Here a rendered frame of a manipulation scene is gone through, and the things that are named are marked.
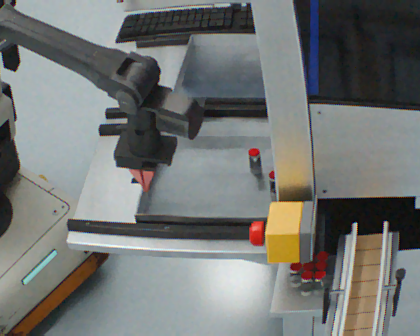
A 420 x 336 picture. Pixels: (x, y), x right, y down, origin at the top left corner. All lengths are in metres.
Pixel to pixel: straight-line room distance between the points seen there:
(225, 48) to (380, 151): 0.78
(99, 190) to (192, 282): 1.05
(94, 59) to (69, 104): 2.12
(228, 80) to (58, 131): 1.58
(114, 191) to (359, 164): 0.54
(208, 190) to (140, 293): 1.09
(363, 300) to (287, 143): 0.29
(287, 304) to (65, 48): 0.58
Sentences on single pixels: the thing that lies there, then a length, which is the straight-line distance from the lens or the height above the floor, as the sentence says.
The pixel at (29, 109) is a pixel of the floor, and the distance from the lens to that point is 3.65.
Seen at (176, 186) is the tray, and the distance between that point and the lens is 1.71.
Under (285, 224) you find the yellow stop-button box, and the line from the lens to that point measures 1.39.
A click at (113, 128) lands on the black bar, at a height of 0.90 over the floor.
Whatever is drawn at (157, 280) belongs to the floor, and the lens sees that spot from 2.77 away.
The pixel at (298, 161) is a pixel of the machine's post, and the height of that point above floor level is 1.09.
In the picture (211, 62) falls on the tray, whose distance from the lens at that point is 2.03.
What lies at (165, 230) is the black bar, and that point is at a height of 0.90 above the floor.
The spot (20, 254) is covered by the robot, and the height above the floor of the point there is 0.28.
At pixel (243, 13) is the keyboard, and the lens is 2.33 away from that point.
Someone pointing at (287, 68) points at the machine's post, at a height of 1.27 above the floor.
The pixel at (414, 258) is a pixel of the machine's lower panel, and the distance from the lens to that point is 1.57.
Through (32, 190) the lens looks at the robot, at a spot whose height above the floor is 0.28.
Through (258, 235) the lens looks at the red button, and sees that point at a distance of 1.42.
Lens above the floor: 2.00
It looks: 40 degrees down
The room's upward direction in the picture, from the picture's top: 9 degrees counter-clockwise
